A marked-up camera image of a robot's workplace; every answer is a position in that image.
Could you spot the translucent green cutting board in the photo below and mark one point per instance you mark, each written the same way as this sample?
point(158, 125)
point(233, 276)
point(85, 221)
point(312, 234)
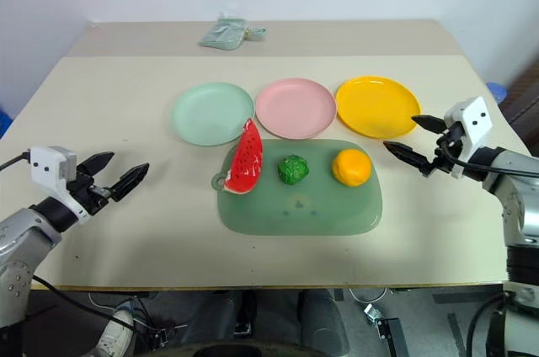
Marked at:
point(303, 209)

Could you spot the white sneaker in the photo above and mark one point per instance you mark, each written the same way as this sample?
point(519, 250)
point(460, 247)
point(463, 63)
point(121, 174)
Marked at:
point(115, 331)

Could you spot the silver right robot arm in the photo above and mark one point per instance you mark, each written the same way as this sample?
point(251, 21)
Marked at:
point(516, 188)

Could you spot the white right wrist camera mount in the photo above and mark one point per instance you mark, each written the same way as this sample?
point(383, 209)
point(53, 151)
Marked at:
point(476, 121)

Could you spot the black metal bracket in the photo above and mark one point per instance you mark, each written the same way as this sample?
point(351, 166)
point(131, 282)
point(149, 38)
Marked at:
point(387, 329)

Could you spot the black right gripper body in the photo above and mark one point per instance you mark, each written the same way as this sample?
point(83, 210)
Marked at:
point(449, 142)

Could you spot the orange fruit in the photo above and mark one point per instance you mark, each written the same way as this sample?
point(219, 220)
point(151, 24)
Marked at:
point(351, 167)

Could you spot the light green plate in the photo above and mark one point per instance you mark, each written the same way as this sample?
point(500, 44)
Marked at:
point(208, 115)

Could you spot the dark wooden furniture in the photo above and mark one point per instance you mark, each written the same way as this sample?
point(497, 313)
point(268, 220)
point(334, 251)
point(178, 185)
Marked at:
point(524, 96)

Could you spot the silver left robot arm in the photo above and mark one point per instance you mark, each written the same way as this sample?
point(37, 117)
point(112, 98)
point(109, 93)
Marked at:
point(21, 230)

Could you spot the blue plastic object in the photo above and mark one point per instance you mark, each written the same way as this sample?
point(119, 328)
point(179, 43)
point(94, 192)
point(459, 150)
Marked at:
point(3, 123)

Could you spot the pale green fabric pouch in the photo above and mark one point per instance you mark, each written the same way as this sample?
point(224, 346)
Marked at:
point(221, 33)

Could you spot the red watermelon slice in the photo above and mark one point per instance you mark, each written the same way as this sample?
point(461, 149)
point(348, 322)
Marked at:
point(246, 163)

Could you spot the green toy cabbage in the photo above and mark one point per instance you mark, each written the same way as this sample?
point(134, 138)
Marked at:
point(293, 169)

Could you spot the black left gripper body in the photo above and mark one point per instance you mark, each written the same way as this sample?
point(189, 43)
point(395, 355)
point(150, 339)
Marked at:
point(86, 193)

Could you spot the yellow plate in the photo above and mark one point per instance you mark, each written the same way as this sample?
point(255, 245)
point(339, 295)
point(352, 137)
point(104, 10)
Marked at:
point(375, 106)

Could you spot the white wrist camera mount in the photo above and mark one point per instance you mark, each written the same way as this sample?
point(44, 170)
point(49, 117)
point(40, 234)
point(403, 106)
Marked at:
point(476, 121)
point(44, 163)

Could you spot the dark rounded shape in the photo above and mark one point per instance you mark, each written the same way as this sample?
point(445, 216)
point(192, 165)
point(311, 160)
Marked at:
point(322, 319)

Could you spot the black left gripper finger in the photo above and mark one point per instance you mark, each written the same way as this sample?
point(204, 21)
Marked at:
point(99, 161)
point(130, 178)

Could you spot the blue round object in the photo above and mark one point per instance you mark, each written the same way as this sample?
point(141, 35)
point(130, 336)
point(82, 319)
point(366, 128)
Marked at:
point(497, 91)

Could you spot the pink plate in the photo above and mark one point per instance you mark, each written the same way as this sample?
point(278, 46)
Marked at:
point(295, 106)

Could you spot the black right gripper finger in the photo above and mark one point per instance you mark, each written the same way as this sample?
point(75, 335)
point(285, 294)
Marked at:
point(406, 154)
point(429, 123)

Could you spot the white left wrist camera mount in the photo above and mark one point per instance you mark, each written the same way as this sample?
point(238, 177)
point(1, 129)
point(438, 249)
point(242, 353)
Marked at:
point(44, 163)

